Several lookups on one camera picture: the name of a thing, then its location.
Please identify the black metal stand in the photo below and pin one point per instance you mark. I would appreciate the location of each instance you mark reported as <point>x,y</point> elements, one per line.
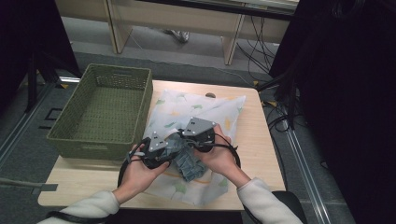
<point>31,84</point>

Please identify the black curtain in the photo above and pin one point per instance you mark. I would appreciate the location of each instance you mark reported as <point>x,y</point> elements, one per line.
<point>28,34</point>
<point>348,93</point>

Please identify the person's right hand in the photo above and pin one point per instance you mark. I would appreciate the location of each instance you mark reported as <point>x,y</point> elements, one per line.
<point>221,158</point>

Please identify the metal floor rail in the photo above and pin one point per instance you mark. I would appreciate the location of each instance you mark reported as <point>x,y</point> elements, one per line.
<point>18,130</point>
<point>306,174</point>

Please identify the white leaf print laundry bag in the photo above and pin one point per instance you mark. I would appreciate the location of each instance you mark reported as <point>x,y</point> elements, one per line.
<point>174,109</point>

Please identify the person's left hand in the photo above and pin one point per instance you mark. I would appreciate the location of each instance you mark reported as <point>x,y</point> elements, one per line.
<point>140,177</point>

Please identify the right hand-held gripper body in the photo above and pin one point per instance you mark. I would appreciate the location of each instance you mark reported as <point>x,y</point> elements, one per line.
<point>199,132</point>

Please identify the green woven basket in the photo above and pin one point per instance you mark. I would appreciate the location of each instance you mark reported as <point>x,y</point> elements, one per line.
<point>106,112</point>

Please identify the black chair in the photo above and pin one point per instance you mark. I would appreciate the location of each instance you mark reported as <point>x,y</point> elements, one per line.
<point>292,199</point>

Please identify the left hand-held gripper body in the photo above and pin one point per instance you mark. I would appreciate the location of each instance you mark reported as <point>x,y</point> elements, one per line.
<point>157,149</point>

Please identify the light blue denim garment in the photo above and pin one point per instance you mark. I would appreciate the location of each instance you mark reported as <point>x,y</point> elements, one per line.
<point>188,165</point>

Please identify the grey shoe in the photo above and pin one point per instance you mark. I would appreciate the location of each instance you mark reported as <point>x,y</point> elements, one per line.
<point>180,34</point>

